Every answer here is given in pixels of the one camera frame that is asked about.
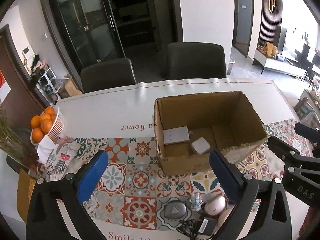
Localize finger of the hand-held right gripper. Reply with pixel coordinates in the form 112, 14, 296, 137
267, 135, 320, 171
294, 122, 320, 143

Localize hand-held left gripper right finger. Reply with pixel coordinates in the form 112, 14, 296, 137
209, 149, 293, 240

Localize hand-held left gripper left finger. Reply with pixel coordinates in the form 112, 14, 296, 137
26, 149, 109, 240

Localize pinkish oval device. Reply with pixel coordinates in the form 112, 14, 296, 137
203, 195, 227, 217

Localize brown cardboard box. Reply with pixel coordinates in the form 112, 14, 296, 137
154, 91, 269, 175

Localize wooden side chair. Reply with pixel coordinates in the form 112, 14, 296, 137
294, 97, 318, 124

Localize small astronaut figurine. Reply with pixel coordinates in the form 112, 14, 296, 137
191, 192, 203, 212

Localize white square adapter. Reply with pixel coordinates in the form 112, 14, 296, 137
191, 137, 210, 155

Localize grey oval device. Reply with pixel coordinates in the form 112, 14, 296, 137
162, 200, 193, 222

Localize white and pink fruit basket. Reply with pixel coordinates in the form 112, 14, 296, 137
30, 106, 65, 146

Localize flat grey box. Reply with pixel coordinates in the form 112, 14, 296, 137
163, 126, 190, 145

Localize mustard yellow cushion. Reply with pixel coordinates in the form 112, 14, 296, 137
18, 169, 38, 223

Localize dark dining table set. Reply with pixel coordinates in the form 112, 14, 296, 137
294, 42, 320, 81

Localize white media console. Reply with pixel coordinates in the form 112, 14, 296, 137
252, 47, 308, 77

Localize yellow paper bags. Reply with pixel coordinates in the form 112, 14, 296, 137
265, 42, 278, 58

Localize dried flower bunch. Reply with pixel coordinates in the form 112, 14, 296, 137
0, 100, 34, 162

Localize small floor cardboard box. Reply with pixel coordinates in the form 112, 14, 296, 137
59, 76, 83, 99

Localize grey waste bin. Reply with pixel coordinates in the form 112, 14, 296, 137
226, 59, 236, 76

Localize dark grey dining chair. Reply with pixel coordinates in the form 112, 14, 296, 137
80, 57, 137, 93
166, 42, 227, 80

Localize white shoe rack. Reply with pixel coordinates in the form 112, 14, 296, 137
30, 54, 66, 103

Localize grey interior door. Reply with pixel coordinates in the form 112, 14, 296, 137
236, 0, 253, 46

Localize brown wooden door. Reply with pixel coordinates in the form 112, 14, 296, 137
0, 24, 52, 110

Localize dark glass cabinet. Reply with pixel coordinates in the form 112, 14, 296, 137
46, 0, 126, 73

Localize black cable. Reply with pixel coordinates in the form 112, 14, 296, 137
176, 219, 200, 240

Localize red wall poster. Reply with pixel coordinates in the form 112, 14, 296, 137
0, 70, 12, 98

